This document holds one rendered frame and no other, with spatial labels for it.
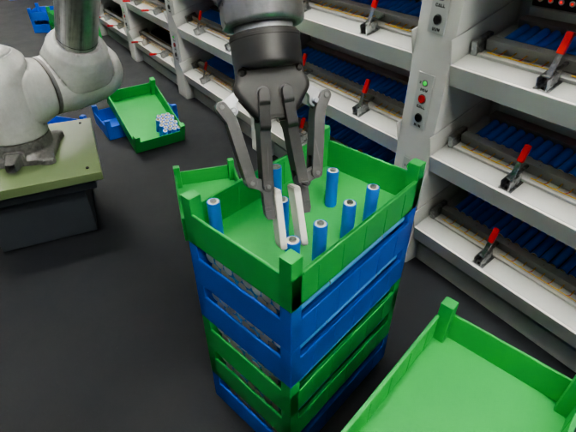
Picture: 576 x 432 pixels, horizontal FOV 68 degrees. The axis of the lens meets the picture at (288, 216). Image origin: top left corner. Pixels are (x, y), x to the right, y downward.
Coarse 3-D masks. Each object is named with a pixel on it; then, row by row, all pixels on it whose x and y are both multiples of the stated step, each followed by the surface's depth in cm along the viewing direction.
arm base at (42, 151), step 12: (48, 132) 117; (60, 132) 125; (24, 144) 111; (36, 144) 113; (48, 144) 116; (0, 156) 111; (12, 156) 109; (24, 156) 111; (36, 156) 113; (48, 156) 113; (0, 168) 111; (12, 168) 111
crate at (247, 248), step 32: (288, 160) 71; (352, 160) 73; (416, 160) 64; (192, 192) 57; (224, 192) 63; (256, 192) 68; (320, 192) 71; (352, 192) 71; (384, 192) 71; (416, 192) 66; (192, 224) 58; (224, 224) 64; (256, 224) 64; (384, 224) 61; (224, 256) 56; (256, 256) 51; (288, 256) 47; (320, 256) 51; (352, 256) 58; (256, 288) 54; (288, 288) 49; (320, 288) 54
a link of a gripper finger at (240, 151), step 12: (216, 108) 45; (228, 108) 45; (228, 120) 45; (228, 132) 47; (240, 132) 46; (240, 144) 46; (240, 156) 46; (240, 168) 47; (252, 168) 47; (252, 180) 47
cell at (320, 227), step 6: (318, 222) 54; (324, 222) 54; (318, 228) 53; (324, 228) 54; (318, 234) 54; (324, 234) 54; (318, 240) 55; (324, 240) 55; (312, 246) 56; (318, 246) 55; (324, 246) 55; (312, 252) 57; (318, 252) 56; (312, 258) 57
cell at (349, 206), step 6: (348, 204) 57; (354, 204) 57; (342, 210) 58; (348, 210) 57; (354, 210) 58; (342, 216) 59; (348, 216) 58; (354, 216) 58; (342, 222) 59; (348, 222) 59; (354, 222) 59; (342, 228) 60; (348, 228) 59; (342, 234) 60
